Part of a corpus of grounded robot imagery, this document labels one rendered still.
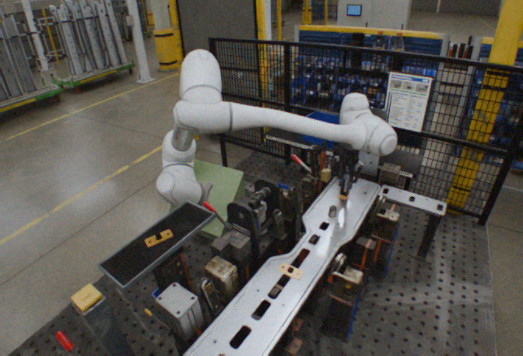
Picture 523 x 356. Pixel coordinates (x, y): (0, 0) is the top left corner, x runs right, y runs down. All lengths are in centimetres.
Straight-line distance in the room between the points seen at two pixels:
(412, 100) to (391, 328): 106
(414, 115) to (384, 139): 74
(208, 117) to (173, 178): 55
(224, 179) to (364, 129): 86
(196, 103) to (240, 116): 15
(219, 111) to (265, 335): 67
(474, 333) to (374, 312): 38
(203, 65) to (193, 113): 19
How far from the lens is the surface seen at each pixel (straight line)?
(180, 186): 145
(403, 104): 170
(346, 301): 108
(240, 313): 97
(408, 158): 171
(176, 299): 90
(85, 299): 93
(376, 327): 134
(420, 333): 139
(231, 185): 158
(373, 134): 100
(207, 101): 98
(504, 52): 165
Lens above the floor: 182
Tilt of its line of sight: 30 degrees down
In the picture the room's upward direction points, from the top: 3 degrees counter-clockwise
